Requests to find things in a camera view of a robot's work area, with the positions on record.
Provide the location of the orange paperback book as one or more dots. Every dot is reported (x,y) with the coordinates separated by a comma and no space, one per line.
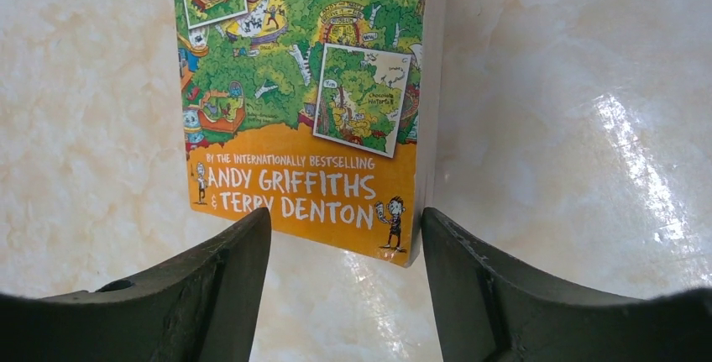
(320,111)

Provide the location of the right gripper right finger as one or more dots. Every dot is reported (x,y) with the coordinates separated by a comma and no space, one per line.
(490,306)

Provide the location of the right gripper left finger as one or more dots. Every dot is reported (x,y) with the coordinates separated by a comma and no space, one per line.
(200,305)

